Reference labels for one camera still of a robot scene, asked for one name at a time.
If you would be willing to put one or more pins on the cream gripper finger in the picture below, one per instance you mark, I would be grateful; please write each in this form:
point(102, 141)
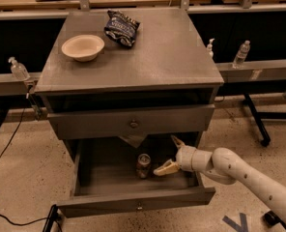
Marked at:
point(169, 167)
point(178, 142)

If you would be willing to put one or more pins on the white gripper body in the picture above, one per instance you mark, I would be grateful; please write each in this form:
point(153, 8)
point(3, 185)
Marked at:
point(185, 158)

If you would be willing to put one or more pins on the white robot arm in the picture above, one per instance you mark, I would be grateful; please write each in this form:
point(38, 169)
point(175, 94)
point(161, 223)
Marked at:
point(226, 167)

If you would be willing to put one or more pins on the grey top drawer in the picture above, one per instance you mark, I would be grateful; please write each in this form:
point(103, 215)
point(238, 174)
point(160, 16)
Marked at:
point(122, 122)

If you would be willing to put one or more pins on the grey open middle drawer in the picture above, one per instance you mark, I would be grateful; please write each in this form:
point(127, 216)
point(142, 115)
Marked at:
point(105, 179)

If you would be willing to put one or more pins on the grey drawer cabinet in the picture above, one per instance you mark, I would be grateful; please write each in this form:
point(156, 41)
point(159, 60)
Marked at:
point(167, 66)

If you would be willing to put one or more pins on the white paper napkin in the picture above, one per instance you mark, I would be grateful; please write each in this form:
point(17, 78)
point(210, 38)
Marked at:
point(134, 140)

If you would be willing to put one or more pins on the black table leg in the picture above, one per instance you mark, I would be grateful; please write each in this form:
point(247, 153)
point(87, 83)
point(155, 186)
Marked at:
point(266, 138)

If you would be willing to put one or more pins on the black caster wheel base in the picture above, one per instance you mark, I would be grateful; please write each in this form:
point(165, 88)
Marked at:
point(272, 219)

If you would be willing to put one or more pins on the small white pump bottle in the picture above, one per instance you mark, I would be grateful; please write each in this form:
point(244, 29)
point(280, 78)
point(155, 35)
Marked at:
point(210, 47)

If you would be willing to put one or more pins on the clear water bottle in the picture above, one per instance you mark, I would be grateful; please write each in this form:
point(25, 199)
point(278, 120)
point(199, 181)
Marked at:
point(241, 55)

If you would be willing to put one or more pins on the blue chip bag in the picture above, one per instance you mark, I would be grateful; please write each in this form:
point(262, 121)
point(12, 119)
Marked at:
point(121, 29)

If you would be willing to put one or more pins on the white paper bowl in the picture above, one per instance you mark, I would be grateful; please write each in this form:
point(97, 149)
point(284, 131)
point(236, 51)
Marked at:
point(83, 48)

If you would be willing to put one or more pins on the clear sanitizer pump bottle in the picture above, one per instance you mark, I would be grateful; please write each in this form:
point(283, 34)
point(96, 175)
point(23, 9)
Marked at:
point(18, 70)

